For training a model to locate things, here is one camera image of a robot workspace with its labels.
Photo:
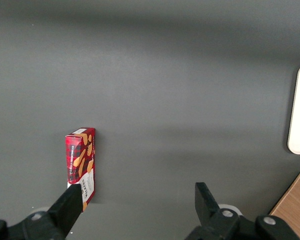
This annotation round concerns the light wooden board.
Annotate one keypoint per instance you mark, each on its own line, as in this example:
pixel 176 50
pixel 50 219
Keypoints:
pixel 293 205

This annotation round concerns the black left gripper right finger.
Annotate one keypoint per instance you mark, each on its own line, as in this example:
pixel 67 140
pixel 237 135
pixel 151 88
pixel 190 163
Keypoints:
pixel 210 205

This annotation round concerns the red tartan shortbread box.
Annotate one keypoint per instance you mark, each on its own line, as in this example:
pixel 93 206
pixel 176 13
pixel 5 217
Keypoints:
pixel 81 160

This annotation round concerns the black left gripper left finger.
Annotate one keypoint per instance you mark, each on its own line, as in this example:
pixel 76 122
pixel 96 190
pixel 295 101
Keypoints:
pixel 65 210

